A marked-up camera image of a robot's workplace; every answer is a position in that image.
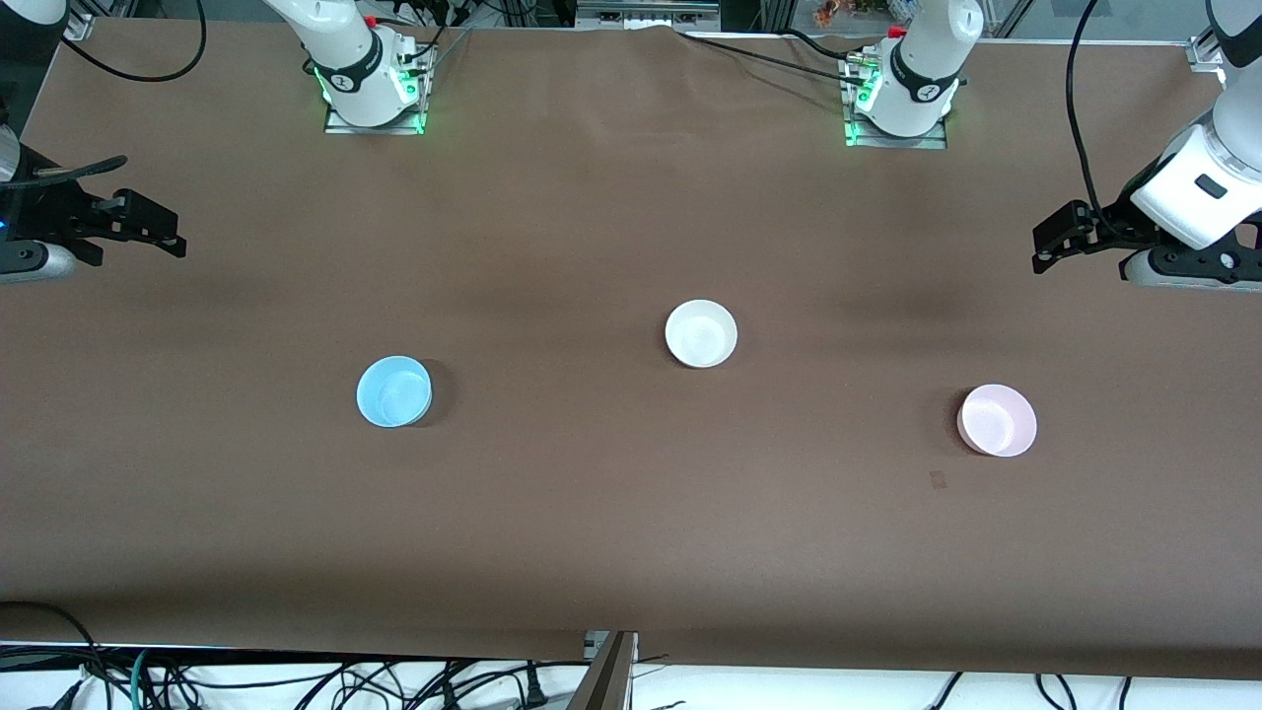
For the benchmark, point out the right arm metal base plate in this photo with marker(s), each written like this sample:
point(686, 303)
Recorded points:
point(345, 125)

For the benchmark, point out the colourful toy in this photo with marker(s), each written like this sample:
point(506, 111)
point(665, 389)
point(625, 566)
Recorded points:
point(833, 12)

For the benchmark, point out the pink bowl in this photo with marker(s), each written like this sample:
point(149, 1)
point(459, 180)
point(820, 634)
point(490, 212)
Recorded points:
point(998, 419)

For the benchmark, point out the aluminium profile post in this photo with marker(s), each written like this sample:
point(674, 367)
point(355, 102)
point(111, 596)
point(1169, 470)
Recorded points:
point(606, 680)

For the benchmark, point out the aluminium frame rail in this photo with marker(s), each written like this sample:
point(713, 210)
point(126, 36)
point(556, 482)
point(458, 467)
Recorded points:
point(641, 15)

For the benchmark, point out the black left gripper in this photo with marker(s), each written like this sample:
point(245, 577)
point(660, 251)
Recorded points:
point(1117, 219)

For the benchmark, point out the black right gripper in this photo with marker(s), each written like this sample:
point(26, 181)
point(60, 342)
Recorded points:
point(47, 210)

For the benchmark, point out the blue bowl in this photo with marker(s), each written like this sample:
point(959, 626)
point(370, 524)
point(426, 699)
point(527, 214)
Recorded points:
point(394, 392)

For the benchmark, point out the white bowl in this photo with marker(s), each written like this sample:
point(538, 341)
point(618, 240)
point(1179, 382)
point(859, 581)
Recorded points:
point(700, 333)

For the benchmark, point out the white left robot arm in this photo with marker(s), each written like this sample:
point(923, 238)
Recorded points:
point(1193, 187)

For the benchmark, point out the metal corner bracket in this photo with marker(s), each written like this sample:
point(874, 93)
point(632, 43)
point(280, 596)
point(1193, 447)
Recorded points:
point(77, 28)
point(1208, 51)

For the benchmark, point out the brown table cover sheet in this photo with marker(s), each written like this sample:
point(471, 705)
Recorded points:
point(592, 493)

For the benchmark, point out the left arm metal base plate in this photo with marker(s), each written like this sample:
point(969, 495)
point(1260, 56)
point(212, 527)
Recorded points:
point(868, 141)

